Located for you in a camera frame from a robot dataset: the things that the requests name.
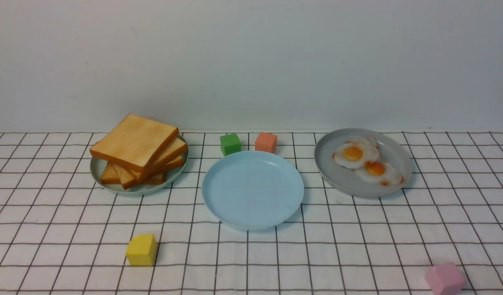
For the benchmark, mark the fried egg top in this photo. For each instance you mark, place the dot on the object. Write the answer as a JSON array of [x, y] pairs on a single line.
[[355, 155]]

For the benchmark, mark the fried egg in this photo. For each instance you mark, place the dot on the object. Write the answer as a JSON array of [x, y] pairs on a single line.
[[360, 140], [355, 155], [382, 173]]

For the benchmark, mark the toast slice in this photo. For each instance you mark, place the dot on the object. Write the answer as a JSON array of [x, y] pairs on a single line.
[[135, 142], [175, 149], [110, 176], [128, 179]]

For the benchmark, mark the orange foam cube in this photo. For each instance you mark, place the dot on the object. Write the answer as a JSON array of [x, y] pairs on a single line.
[[266, 142]]

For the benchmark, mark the green foam cube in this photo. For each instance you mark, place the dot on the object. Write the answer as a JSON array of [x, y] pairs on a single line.
[[229, 144]]

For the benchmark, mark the light blue center plate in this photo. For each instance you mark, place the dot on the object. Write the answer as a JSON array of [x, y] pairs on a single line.
[[253, 190]]

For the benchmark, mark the light green bread plate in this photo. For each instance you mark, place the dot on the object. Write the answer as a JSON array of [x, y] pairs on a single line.
[[97, 167]]

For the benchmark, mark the grey egg plate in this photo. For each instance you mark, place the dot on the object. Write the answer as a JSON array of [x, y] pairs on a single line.
[[345, 179]]

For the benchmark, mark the fried egg left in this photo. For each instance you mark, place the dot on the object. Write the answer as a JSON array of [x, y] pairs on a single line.
[[360, 140]]

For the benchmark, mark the fried egg right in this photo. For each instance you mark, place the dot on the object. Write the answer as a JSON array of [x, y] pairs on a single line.
[[382, 173]]

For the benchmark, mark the yellow foam cube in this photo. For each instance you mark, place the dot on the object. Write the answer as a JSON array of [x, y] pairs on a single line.
[[142, 250]]

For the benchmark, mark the checkered white tablecloth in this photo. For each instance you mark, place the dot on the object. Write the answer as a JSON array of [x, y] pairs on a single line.
[[62, 234]]

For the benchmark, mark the pink foam cube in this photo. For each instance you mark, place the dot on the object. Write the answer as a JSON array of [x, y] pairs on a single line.
[[445, 279]]

